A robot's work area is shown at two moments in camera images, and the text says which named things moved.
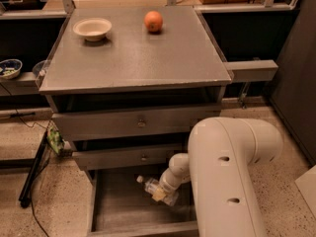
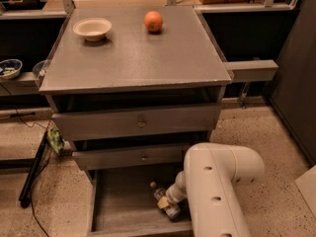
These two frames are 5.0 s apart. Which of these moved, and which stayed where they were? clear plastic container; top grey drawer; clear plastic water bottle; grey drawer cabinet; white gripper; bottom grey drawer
Moved: clear plastic water bottle; white gripper
Stayed: clear plastic container; top grey drawer; bottom grey drawer; grey drawer cabinet
